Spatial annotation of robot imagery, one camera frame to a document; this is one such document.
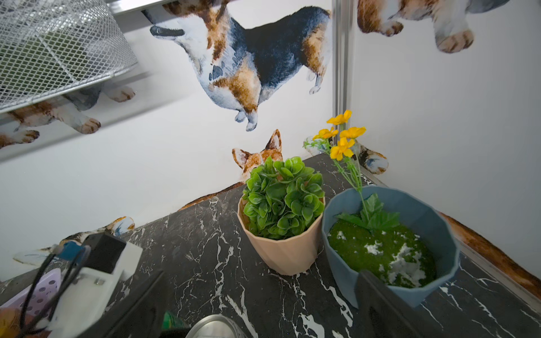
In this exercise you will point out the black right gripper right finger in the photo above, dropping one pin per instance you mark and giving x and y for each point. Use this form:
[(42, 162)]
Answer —
[(384, 314)]

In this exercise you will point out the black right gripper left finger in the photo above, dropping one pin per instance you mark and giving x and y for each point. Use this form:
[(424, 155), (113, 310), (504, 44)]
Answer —
[(140, 314)]

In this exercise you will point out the green soda can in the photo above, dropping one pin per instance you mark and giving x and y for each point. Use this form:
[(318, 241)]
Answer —
[(170, 322)]

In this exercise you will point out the lilac perforated plastic basket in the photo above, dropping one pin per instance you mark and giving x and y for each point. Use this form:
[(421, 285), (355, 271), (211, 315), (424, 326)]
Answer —
[(46, 288)]

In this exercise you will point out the orange soda can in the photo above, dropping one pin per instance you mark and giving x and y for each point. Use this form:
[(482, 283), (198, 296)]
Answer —
[(9, 322)]

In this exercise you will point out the yellow artificial flower stem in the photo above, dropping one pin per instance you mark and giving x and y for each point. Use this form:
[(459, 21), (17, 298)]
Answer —
[(337, 142)]

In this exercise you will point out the blue-grey plastic flower pot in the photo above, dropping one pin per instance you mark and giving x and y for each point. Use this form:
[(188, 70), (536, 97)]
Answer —
[(417, 216)]

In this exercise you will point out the peach plastic flower pot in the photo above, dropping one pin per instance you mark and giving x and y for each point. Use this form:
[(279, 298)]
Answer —
[(289, 256)]

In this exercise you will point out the green artificial succulent plant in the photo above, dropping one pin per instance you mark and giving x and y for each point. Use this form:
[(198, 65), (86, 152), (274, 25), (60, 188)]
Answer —
[(282, 199)]

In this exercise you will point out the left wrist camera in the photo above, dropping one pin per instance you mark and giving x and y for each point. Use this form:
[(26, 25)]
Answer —
[(110, 261)]

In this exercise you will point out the white wire wall basket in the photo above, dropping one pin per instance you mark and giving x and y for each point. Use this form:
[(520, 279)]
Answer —
[(50, 48)]

